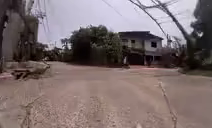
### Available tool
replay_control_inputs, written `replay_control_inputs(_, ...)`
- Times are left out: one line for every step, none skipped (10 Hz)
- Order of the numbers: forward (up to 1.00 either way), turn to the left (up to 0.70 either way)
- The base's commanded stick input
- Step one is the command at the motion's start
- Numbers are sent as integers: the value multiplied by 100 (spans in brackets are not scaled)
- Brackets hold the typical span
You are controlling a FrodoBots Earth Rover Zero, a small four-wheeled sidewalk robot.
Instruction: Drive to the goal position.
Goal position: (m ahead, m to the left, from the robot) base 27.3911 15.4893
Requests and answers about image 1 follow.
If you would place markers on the bare leaning tree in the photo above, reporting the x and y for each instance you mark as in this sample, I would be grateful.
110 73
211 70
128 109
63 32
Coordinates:
180 28

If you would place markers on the clump of green trees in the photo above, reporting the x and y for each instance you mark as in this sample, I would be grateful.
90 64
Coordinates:
94 43

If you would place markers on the two-storey pale house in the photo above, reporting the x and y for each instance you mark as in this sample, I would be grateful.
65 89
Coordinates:
142 46

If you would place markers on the grey concrete building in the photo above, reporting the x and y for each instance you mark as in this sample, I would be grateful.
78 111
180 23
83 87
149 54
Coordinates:
10 36

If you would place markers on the grass verge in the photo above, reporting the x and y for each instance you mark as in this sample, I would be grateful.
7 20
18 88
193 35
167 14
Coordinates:
200 71

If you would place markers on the pile of rubble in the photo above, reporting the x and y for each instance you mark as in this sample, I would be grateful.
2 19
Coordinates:
30 68

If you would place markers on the grey-brown concrete road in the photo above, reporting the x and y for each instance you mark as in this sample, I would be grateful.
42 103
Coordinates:
104 96

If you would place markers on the dark leafy tree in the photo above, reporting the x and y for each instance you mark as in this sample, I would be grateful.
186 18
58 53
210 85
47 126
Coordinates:
207 23

